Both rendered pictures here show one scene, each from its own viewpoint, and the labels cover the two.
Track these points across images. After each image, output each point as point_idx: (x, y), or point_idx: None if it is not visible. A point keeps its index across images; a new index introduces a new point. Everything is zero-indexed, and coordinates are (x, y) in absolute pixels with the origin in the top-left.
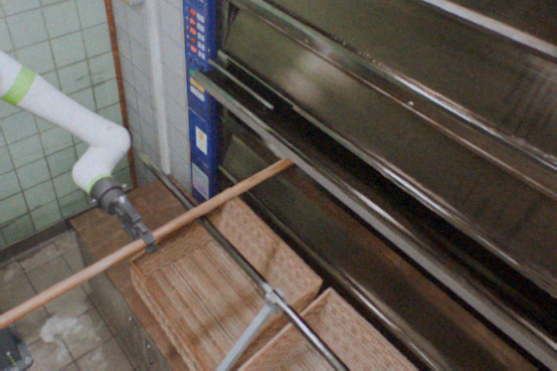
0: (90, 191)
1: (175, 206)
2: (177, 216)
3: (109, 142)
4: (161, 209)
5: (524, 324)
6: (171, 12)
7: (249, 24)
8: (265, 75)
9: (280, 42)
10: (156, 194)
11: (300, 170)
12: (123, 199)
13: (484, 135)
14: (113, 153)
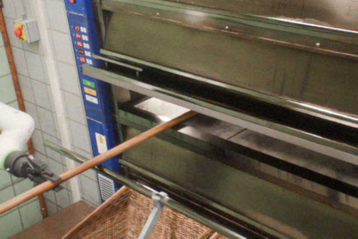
0: (4, 163)
1: (88, 221)
2: (90, 228)
3: (17, 123)
4: (74, 226)
5: (311, 134)
6: (62, 38)
7: (119, 22)
8: (136, 54)
9: (142, 26)
10: (69, 216)
11: (179, 129)
12: (32, 157)
13: (262, 21)
14: (22, 132)
